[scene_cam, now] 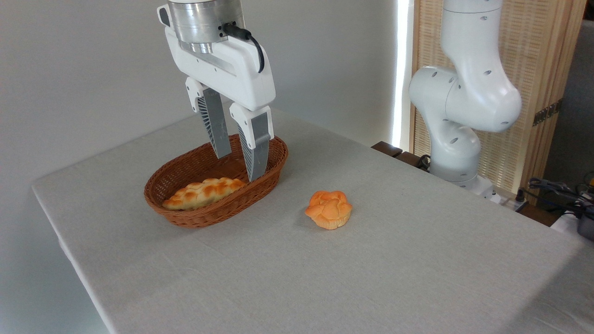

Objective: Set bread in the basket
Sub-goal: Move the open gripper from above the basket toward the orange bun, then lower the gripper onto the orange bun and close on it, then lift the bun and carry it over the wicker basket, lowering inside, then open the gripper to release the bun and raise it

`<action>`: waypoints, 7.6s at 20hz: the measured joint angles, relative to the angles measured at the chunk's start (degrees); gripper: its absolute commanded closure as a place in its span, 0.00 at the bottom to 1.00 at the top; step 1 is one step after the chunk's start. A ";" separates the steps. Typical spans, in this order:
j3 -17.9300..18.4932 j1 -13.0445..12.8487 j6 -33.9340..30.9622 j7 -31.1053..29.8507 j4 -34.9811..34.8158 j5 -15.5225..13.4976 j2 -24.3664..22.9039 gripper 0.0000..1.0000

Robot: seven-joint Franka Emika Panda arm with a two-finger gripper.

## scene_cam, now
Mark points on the grey tablecloth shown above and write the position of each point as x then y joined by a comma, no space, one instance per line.
352,269

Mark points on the brown wicker oval basket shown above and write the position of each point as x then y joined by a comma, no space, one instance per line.
213,215

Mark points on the black screen hinge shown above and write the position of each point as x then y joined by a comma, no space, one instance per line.
546,113

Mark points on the long braided bread loaf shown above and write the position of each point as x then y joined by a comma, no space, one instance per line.
204,192

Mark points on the round orange bread bun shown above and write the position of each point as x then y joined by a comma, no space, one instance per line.
329,211

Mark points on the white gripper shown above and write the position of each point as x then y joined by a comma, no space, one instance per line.
232,69

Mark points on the wooden slatted folding screen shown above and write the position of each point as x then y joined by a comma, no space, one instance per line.
538,55

